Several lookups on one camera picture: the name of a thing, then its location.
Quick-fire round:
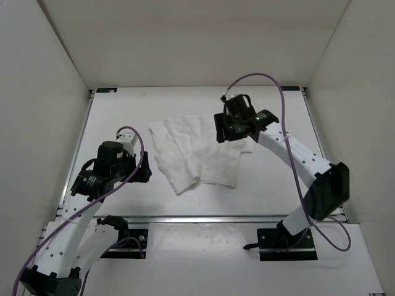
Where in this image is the right blue corner label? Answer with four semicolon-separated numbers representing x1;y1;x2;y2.
281;86;300;91

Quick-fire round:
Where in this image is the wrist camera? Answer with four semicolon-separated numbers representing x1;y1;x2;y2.
116;131;137;156
220;91;237;103

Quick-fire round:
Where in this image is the purple cable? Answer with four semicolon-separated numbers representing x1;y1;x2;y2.
12;125;146;296
227;72;352;251

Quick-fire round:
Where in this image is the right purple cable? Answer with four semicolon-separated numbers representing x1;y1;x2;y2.
227;72;352;251

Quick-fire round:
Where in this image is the left blue corner label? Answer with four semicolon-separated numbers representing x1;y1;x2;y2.
96;88;117;93

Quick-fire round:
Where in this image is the aluminium front rail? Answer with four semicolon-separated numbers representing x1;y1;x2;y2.
125;215;285;224

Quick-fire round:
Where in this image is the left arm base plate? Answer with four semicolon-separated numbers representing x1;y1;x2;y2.
101;224;149;260

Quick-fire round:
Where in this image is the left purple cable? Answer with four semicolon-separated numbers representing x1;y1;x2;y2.
12;125;146;296

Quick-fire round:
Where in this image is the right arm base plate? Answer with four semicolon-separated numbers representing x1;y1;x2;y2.
243;228;318;261

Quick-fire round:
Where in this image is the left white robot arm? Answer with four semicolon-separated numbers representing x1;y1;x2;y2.
16;141;152;295

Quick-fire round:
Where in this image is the blue corner label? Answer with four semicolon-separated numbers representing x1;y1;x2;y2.
96;88;117;93
281;86;300;91

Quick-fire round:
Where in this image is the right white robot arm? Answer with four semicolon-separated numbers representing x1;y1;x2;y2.
214;94;350;247

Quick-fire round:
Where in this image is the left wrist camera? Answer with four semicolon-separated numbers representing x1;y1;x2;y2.
116;131;137;156

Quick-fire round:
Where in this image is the white pleated skirt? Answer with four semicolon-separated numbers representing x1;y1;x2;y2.
149;115;253;195

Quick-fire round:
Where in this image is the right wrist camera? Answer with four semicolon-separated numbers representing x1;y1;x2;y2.
220;91;237;103

